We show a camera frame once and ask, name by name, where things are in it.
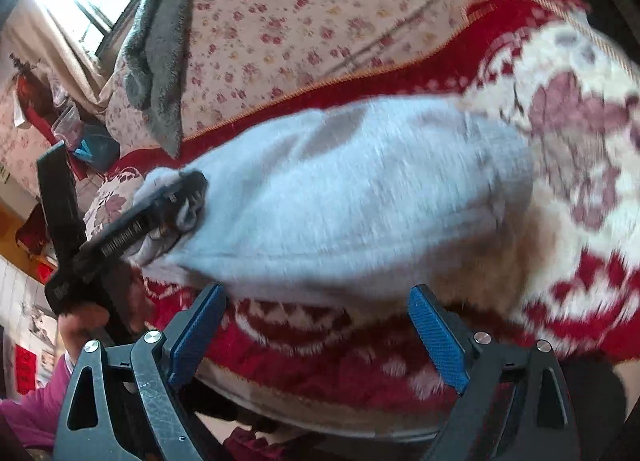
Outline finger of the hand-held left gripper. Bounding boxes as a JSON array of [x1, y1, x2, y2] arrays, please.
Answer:
[[145, 206, 201, 248], [127, 170, 209, 222]]

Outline person's left hand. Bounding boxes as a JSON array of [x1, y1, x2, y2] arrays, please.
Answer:
[[57, 261, 153, 361]]

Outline beige curtain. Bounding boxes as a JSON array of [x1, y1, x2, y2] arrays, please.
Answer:
[[5, 0, 126, 109]]

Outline clear plastic bag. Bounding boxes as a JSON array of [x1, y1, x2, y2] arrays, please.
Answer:
[[50, 84, 86, 147]]

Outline grey fleece pants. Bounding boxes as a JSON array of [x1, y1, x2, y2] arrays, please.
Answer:
[[132, 96, 538, 310]]

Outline pink floral bed sheet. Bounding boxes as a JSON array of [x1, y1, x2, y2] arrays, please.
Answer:
[[102, 0, 576, 143]]

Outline grey-green fleece garment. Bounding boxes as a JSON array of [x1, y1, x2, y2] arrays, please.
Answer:
[[122, 0, 217, 160]]

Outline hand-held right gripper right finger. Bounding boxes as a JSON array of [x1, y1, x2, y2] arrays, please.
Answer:
[[407, 284, 584, 461]]

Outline blue plastic bag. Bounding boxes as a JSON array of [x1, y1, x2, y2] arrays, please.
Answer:
[[70, 124, 122, 175]]

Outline red white floral fleece blanket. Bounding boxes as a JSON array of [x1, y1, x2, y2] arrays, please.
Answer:
[[82, 0, 640, 438]]

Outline person's dark red clothing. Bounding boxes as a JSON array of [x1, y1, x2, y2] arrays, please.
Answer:
[[220, 421, 326, 461]]

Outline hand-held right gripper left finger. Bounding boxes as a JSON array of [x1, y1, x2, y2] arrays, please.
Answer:
[[52, 282, 229, 461]]

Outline red bag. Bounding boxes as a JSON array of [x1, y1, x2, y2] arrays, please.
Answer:
[[15, 66, 57, 142]]

